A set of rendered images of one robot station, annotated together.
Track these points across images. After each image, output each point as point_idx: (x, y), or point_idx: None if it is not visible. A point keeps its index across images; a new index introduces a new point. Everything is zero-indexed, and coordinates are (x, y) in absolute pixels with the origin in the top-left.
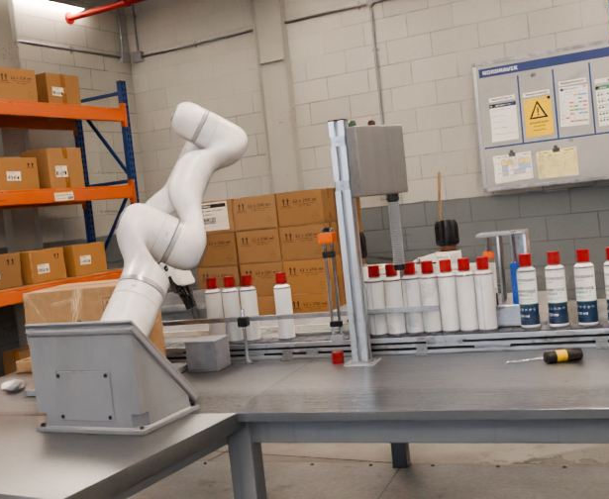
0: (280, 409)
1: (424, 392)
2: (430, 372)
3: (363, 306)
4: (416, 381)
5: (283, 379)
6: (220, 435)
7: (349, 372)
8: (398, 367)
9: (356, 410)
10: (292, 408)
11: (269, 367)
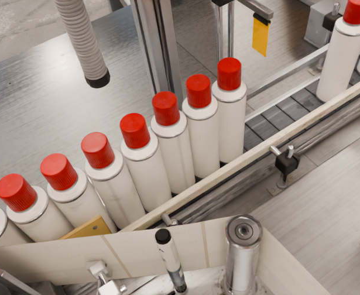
0: (102, 21)
1: (16, 92)
2: (54, 136)
3: (150, 78)
4: (46, 109)
5: (190, 56)
6: (122, 3)
7: (146, 98)
8: (106, 135)
9: (41, 45)
10: (95, 26)
11: (263, 70)
